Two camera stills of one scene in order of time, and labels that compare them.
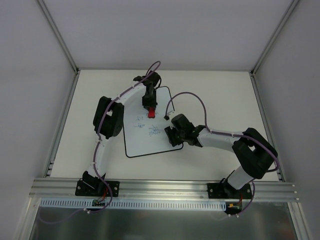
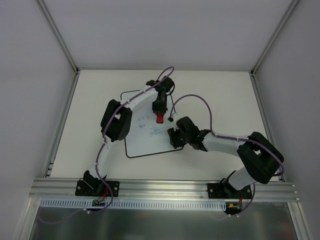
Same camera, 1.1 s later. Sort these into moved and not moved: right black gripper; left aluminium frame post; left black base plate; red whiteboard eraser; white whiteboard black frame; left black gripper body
Moved: red whiteboard eraser; left black gripper body
Not moved: white whiteboard black frame; left black base plate; left aluminium frame post; right black gripper
